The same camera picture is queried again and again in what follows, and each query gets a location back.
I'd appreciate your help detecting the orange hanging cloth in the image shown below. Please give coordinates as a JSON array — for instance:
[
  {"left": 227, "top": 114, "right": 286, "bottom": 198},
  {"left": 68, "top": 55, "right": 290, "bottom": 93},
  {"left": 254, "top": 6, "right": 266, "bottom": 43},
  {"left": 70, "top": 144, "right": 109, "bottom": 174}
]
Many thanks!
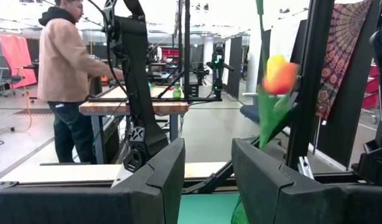
[{"left": 0, "top": 32, "right": 38, "bottom": 90}]

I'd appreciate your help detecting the silver edge bracket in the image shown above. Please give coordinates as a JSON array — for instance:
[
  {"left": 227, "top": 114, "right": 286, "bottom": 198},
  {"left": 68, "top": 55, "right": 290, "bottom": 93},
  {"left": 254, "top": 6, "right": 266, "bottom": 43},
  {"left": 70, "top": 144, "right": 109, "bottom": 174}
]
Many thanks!
[{"left": 298, "top": 155, "right": 315, "bottom": 180}]

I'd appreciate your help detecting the mandala wall tapestry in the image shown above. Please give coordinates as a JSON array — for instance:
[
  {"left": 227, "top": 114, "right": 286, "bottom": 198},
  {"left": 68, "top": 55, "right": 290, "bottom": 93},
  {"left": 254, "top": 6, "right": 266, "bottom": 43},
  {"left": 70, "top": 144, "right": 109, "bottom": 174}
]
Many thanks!
[{"left": 315, "top": 0, "right": 374, "bottom": 121}]

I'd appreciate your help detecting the grey office chair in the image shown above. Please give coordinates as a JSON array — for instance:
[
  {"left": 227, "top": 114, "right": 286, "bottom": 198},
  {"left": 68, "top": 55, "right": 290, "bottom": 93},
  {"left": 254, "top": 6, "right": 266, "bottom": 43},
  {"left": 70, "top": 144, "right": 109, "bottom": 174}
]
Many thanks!
[{"left": 0, "top": 55, "right": 26, "bottom": 97}]

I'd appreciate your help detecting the blue office chair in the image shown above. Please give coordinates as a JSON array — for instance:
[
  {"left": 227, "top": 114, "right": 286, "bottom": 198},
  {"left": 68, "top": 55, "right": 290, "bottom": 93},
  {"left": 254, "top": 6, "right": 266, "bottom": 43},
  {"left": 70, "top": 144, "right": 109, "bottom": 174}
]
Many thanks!
[{"left": 240, "top": 104, "right": 263, "bottom": 124}]

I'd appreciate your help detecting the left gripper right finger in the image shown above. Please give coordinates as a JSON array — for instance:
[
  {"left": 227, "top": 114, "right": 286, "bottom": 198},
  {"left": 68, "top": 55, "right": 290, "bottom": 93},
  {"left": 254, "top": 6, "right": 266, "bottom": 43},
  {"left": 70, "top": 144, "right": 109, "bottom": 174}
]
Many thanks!
[{"left": 231, "top": 138, "right": 382, "bottom": 224}]

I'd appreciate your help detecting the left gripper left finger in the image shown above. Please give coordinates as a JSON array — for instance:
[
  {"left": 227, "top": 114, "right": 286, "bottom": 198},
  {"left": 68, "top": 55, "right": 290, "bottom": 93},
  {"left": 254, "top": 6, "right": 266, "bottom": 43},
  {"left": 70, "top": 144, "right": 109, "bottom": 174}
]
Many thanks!
[{"left": 0, "top": 138, "right": 186, "bottom": 224}]

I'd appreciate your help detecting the wooden background workbench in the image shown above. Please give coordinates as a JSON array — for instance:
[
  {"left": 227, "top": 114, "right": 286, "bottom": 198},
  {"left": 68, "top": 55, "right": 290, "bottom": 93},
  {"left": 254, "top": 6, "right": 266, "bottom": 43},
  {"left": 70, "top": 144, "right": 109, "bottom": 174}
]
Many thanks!
[{"left": 78, "top": 85, "right": 189, "bottom": 164}]

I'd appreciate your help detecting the green plastic bottle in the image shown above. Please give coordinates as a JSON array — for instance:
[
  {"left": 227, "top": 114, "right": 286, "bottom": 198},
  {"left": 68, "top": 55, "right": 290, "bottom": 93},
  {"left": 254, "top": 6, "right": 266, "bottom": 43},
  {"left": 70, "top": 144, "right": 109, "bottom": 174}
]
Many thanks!
[{"left": 172, "top": 82, "right": 182, "bottom": 100}]

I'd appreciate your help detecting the person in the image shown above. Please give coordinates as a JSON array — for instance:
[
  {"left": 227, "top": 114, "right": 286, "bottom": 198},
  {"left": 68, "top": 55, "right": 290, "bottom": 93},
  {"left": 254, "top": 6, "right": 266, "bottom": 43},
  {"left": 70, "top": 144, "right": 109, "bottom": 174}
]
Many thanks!
[{"left": 37, "top": 0, "right": 125, "bottom": 165}]

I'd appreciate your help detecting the black equipment column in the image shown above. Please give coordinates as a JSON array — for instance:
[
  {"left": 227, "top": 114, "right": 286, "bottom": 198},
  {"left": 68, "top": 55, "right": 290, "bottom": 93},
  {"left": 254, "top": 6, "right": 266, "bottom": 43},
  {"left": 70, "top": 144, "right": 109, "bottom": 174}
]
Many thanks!
[{"left": 351, "top": 0, "right": 382, "bottom": 187}]

